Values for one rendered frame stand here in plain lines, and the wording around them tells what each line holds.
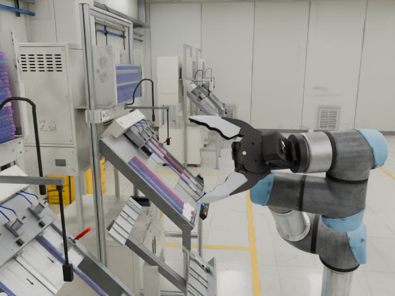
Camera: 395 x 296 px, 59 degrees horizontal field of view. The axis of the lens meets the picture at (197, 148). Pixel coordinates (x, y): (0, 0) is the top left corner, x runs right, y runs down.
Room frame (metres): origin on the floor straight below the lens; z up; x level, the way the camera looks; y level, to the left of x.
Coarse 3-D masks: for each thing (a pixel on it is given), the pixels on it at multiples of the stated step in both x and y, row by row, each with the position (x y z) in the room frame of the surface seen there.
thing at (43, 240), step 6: (42, 240) 0.98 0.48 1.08; (48, 246) 0.98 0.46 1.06; (54, 246) 0.99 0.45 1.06; (54, 252) 0.98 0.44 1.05; (60, 252) 0.99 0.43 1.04; (60, 258) 0.98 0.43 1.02; (72, 264) 0.98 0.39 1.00; (78, 270) 0.98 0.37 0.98; (84, 276) 0.97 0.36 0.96; (90, 282) 0.97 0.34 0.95; (96, 288) 0.97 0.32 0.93; (102, 294) 0.96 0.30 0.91
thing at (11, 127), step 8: (0, 56) 1.03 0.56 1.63; (0, 64) 1.03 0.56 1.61; (0, 72) 1.02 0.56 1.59; (0, 80) 1.02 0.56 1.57; (8, 80) 1.05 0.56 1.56; (0, 88) 1.02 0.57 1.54; (8, 88) 1.05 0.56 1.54; (0, 96) 1.01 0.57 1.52; (8, 96) 1.05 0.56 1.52; (8, 104) 1.04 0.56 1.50; (0, 112) 1.00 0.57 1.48; (8, 112) 1.04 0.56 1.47; (0, 120) 1.00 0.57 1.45; (8, 120) 1.03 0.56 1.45; (0, 128) 0.99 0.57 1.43; (8, 128) 1.03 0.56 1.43; (0, 136) 0.99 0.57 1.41; (8, 136) 1.02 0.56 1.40
